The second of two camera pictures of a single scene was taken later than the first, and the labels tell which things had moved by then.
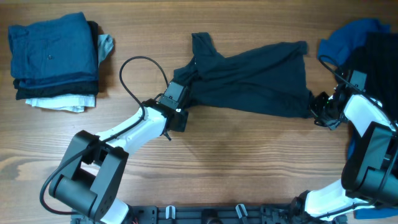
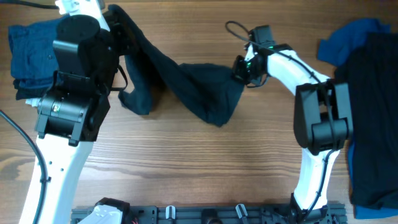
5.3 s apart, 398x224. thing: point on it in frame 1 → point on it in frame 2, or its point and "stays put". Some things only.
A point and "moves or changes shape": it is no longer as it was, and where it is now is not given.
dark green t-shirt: [270, 81] moves or changes shape
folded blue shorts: [54, 53] stays put
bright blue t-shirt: [347, 37] stays put
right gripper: [314, 107] → [238, 72]
